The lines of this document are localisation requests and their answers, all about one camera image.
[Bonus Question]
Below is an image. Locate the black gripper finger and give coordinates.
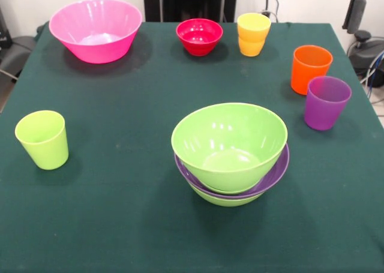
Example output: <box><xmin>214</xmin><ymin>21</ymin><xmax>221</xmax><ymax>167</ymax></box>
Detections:
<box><xmin>341</xmin><ymin>0</ymin><xmax>368</xmax><ymax>35</ymax></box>

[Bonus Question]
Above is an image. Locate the purple plastic bowl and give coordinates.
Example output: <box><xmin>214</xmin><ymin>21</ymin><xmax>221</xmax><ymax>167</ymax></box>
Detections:
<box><xmin>173</xmin><ymin>142</ymin><xmax>290</xmax><ymax>199</ymax></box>

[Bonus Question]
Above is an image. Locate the large green plastic bowl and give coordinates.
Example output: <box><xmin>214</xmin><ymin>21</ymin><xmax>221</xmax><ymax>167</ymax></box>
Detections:
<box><xmin>170</xmin><ymin>102</ymin><xmax>289</xmax><ymax>193</ymax></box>

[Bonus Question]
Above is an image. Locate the medium green plastic bowl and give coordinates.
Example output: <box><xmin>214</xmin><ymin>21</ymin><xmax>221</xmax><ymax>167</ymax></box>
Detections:
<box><xmin>188</xmin><ymin>182</ymin><xmax>265</xmax><ymax>208</ymax></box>

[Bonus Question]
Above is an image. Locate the orange plastic cup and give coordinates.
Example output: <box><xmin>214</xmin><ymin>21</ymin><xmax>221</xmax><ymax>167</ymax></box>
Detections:
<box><xmin>290</xmin><ymin>45</ymin><xmax>334</xmax><ymax>96</ymax></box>

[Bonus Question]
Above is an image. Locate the purple plastic cup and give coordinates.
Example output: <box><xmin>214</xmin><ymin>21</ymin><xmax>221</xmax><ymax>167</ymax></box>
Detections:
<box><xmin>304</xmin><ymin>76</ymin><xmax>352</xmax><ymax>131</ymax></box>

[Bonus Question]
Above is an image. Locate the yellow plastic cup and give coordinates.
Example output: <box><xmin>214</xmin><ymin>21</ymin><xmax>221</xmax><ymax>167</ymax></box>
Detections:
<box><xmin>239</xmin><ymin>37</ymin><xmax>267</xmax><ymax>58</ymax></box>
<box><xmin>236</xmin><ymin>13</ymin><xmax>272</xmax><ymax>43</ymax></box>

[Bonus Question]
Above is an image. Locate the small crimson plastic bowl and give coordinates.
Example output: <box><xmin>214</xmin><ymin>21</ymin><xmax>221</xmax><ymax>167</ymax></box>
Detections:
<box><xmin>175</xmin><ymin>18</ymin><xmax>224</xmax><ymax>57</ymax></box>

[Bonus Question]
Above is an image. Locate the large pink plastic bowl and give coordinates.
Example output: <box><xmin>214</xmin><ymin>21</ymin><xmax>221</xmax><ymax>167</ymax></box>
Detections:
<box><xmin>48</xmin><ymin>0</ymin><xmax>143</xmax><ymax>65</ymax></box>

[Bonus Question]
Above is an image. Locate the dark green tablecloth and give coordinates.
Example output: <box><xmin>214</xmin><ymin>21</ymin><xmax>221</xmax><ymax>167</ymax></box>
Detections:
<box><xmin>0</xmin><ymin>20</ymin><xmax>384</xmax><ymax>273</ymax></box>

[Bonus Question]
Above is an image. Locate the lime green plastic cup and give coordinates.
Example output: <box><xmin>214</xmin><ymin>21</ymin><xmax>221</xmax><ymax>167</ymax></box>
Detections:
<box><xmin>14</xmin><ymin>110</ymin><xmax>70</xmax><ymax>171</ymax></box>

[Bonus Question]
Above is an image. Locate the tangle of cables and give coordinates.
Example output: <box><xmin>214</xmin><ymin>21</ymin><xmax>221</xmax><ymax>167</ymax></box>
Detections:
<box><xmin>359</xmin><ymin>49</ymin><xmax>384</xmax><ymax>106</ymax></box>

